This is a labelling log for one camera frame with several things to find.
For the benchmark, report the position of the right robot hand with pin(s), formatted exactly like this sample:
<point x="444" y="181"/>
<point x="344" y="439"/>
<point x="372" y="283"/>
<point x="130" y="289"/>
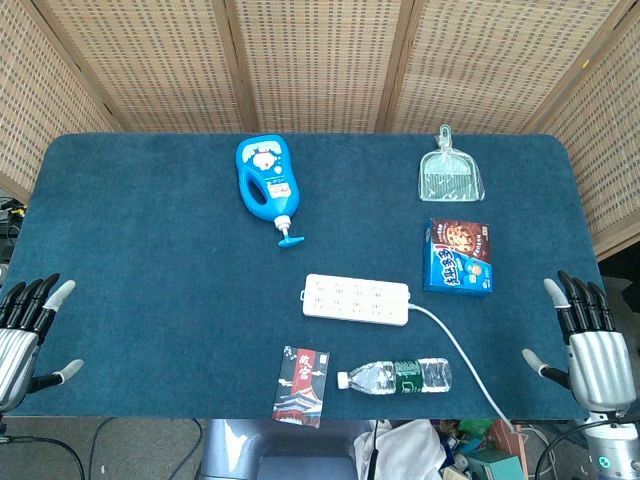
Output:
<point x="597" y="360"/>

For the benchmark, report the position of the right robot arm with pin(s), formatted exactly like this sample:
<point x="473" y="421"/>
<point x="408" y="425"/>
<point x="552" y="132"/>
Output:
<point x="614" y="445"/>

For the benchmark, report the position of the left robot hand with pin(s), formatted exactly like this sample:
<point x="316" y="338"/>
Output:
<point x="15" y="345"/>

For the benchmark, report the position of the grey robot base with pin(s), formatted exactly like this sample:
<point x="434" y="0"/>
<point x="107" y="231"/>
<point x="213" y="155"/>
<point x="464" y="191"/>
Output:
<point x="280" y="450"/>

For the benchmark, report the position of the blue cookie box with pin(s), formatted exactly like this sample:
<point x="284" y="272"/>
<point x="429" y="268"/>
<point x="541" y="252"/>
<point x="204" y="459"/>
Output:
<point x="459" y="255"/>

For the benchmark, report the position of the blue pump detergent bottle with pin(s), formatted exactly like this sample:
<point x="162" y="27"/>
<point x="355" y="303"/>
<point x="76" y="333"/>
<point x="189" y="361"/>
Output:
<point x="267" y="182"/>

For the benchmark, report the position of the red black card pack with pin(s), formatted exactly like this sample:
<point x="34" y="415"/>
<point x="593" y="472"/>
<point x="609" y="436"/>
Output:
<point x="301" y="385"/>

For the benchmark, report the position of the white cloth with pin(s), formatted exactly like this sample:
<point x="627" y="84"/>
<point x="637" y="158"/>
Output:
<point x="400" y="452"/>

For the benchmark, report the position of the blue table cloth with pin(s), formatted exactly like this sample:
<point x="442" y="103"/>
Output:
<point x="200" y="300"/>

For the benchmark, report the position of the woven folding screen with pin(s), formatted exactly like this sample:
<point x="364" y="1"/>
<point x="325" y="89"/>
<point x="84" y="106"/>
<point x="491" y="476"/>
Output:
<point x="320" y="60"/>

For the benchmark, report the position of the clear plastic water bottle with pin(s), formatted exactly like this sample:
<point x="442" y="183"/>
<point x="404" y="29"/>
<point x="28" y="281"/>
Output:
<point x="400" y="376"/>

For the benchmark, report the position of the green box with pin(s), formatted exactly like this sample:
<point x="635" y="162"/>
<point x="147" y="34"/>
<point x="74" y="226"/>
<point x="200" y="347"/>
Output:
<point x="492" y="462"/>

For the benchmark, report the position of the clear green mini dustpan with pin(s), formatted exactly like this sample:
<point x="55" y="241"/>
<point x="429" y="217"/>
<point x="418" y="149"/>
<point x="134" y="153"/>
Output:
<point x="450" y="172"/>

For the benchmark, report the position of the white power strip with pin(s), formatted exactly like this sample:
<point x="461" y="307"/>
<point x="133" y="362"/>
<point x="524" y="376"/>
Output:
<point x="356" y="299"/>

